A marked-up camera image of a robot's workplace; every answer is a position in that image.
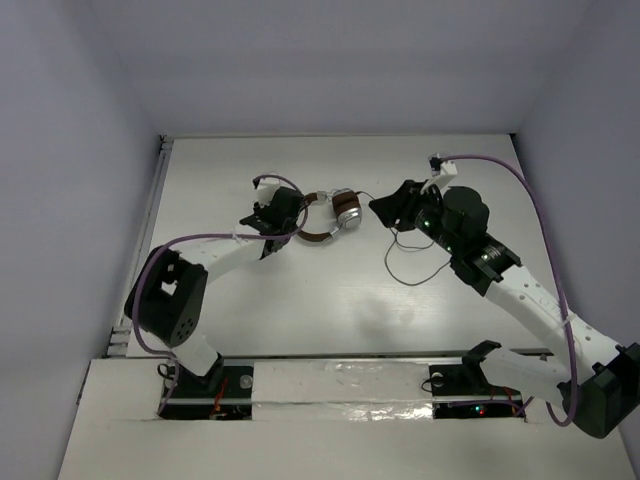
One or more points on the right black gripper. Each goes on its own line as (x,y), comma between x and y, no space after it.
(401,204)

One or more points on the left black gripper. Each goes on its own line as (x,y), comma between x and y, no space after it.
(279,216)

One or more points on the brown silver headphones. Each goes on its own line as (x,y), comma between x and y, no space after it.
(346,208)

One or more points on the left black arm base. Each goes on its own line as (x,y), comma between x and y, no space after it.
(227,398)

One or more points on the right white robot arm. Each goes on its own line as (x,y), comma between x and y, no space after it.
(592,377)

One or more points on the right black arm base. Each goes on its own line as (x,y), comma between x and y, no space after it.
(462,392)

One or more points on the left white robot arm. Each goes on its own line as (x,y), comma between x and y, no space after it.
(166,301)

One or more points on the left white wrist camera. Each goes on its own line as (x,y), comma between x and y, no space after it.
(265,189)

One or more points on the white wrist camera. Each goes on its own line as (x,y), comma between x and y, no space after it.
(265,189)
(443,171)

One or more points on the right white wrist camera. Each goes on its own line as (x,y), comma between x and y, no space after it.
(443,171)

